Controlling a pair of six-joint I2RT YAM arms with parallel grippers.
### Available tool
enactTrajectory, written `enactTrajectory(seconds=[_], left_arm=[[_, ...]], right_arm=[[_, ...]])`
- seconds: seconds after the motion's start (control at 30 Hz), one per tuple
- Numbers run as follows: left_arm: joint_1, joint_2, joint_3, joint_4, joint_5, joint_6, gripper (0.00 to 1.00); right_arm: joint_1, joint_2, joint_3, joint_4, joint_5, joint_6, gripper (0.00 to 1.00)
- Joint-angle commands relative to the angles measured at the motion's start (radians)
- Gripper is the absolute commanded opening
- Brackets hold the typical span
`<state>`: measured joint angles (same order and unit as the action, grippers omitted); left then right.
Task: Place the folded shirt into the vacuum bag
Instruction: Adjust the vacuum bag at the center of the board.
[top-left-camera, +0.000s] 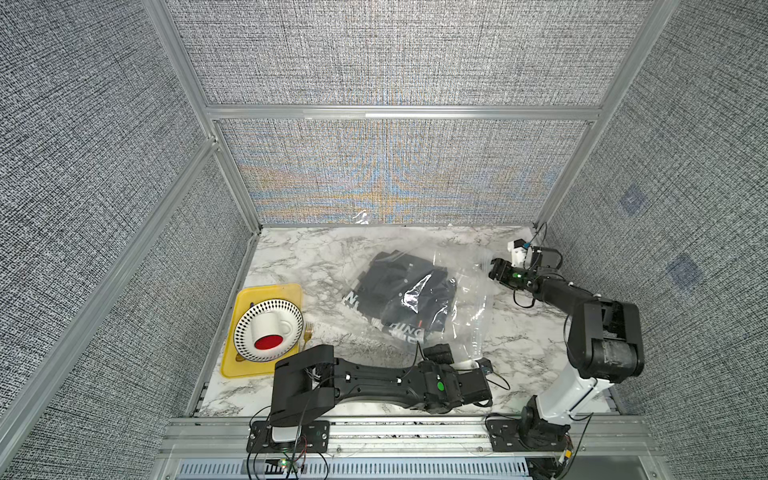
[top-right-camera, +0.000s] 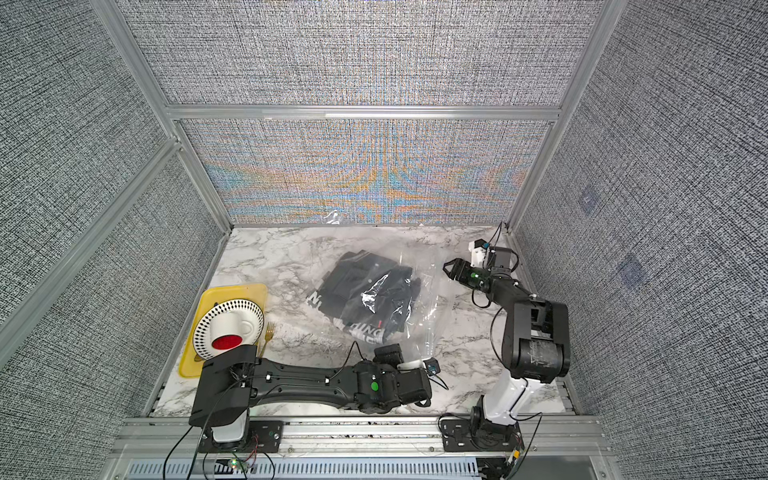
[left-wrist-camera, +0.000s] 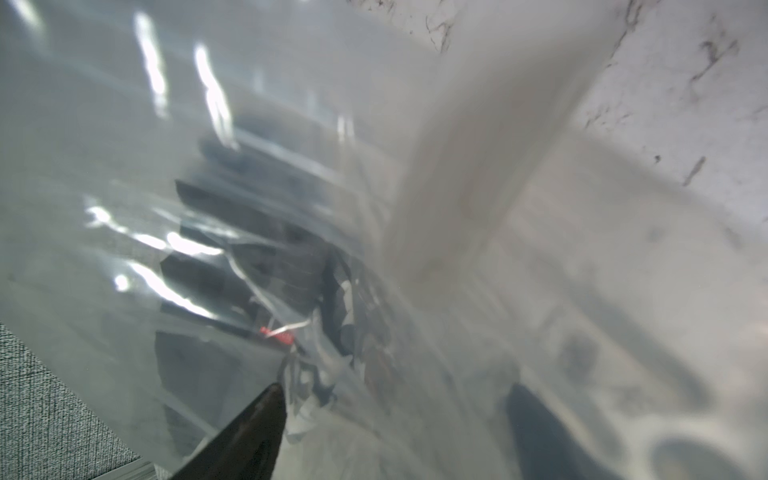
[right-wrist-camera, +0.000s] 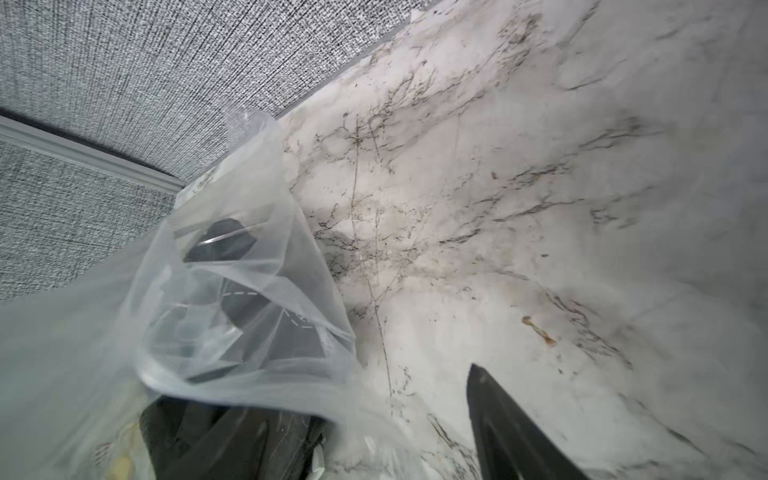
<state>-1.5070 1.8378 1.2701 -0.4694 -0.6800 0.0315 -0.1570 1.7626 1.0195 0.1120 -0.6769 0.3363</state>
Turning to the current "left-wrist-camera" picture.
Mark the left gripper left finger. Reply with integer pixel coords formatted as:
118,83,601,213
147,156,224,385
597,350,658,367
172,383,287,480

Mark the black white plaid shirt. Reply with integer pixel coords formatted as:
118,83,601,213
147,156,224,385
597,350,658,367
283,251,405,443

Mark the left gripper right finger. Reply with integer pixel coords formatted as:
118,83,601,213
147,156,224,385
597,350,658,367
506,383,620,480

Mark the clear plastic vacuum bag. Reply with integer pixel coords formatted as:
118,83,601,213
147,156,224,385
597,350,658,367
1,1,767,479

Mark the white vacuum bag valve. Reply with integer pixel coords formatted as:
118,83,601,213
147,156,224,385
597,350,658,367
626,417,767,479

